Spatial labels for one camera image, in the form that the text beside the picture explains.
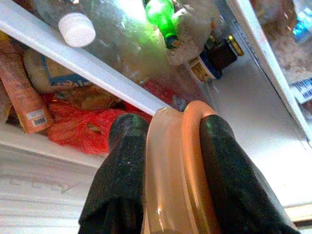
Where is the clear plastic bag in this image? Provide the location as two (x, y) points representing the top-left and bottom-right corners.
(167, 0), (215, 67)

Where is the orange food package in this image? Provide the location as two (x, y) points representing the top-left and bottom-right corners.
(0, 40), (55, 135)

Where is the green plastic bottle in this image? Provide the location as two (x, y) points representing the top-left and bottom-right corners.
(144, 0), (181, 50)

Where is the jar with blue white label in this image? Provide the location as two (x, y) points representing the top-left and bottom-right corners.
(188, 54), (223, 81)

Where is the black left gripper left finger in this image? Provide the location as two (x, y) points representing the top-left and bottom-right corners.
(78, 113), (150, 234)

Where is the blue and white food package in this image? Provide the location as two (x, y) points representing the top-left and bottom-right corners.
(23, 48), (95, 94)

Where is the dark jar with gold lid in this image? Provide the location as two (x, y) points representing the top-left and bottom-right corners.
(206, 34), (245, 74)

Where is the white fridge drawer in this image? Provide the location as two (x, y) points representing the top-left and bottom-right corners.
(0, 143), (106, 234)

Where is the white bottle cap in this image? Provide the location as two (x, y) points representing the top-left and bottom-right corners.
(58, 12), (97, 48)

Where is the red plastic bag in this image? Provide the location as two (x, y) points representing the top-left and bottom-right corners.
(45, 99), (129, 156)

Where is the tan plastic bowl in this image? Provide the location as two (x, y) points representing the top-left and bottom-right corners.
(142, 100), (221, 234)

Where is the white refrigerator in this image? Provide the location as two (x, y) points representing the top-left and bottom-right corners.
(0, 0), (312, 234)

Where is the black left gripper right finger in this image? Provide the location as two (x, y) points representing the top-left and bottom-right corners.
(198, 114), (302, 234)

